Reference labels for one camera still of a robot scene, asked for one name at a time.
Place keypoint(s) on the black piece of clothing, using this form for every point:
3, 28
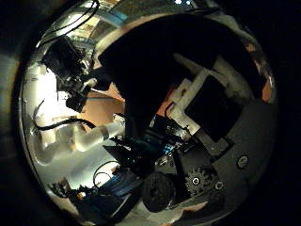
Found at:
150, 62

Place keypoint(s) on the black electronics rack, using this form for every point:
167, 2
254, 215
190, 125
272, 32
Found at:
163, 127

